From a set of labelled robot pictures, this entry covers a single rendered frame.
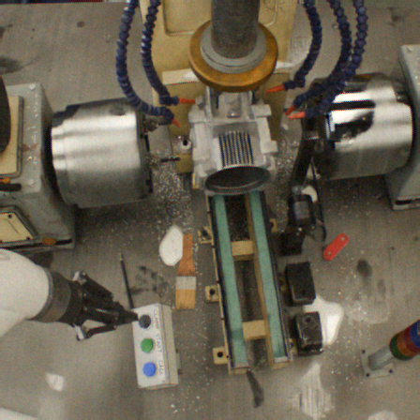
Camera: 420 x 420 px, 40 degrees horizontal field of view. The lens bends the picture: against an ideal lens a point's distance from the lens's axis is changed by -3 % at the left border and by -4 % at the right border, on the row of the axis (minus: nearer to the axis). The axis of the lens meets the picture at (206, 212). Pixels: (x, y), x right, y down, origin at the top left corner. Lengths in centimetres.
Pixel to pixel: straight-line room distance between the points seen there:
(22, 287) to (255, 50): 62
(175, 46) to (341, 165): 49
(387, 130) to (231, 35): 46
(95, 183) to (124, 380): 50
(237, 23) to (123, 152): 40
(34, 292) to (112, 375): 63
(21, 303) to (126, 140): 52
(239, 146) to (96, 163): 32
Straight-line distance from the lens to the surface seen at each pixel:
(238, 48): 113
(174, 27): 142
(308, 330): 146
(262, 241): 144
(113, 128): 131
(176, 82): 138
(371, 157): 139
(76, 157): 131
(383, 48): 196
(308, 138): 119
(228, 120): 136
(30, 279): 91
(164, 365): 121
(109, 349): 152
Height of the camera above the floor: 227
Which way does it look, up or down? 68 degrees down
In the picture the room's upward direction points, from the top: 2 degrees counter-clockwise
